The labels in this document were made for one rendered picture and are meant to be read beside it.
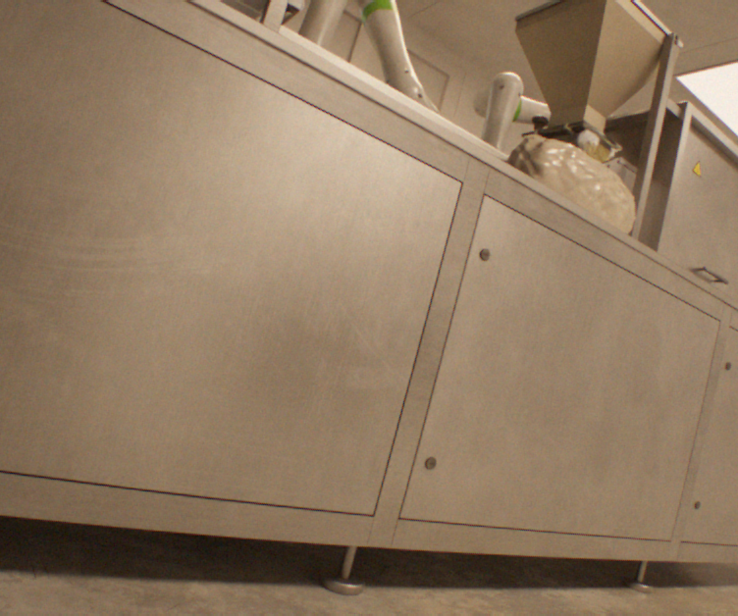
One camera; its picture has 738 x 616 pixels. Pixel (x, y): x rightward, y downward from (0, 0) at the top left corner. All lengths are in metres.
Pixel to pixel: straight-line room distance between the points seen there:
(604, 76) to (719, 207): 0.60
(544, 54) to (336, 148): 1.12
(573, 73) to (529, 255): 0.82
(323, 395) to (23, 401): 0.40
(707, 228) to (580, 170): 0.76
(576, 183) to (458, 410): 0.59
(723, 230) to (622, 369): 0.87
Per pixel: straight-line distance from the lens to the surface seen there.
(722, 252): 2.18
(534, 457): 1.26
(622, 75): 1.91
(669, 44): 1.98
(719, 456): 1.88
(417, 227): 1.00
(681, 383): 1.64
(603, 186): 1.48
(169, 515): 0.90
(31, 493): 0.86
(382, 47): 1.94
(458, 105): 4.70
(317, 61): 0.95
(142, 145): 0.84
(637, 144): 2.00
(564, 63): 1.90
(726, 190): 2.20
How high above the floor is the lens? 0.39
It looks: 5 degrees up
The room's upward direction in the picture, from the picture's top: 15 degrees clockwise
